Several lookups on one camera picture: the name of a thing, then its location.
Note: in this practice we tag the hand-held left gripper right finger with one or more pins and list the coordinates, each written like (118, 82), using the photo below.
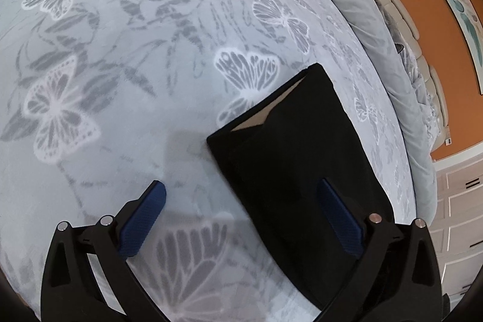
(341, 218)

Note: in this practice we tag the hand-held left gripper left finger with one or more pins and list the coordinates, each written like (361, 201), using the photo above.
(143, 216)

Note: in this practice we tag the black pants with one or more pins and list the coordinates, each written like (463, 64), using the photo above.
(290, 171)

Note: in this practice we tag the white panelled wardrobe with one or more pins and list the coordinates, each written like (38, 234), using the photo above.
(458, 216)

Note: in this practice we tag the grey butterfly print blanket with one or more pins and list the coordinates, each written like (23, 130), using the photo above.
(143, 80)

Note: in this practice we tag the dark cloth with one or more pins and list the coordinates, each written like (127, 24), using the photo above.
(399, 42)

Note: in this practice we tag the grey rolled duvet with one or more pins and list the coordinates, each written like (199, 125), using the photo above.
(362, 27)

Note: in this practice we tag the beige padded headboard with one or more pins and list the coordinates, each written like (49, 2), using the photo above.
(409, 24)

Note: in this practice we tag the framed wall picture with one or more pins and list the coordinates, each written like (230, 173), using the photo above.
(458, 9)

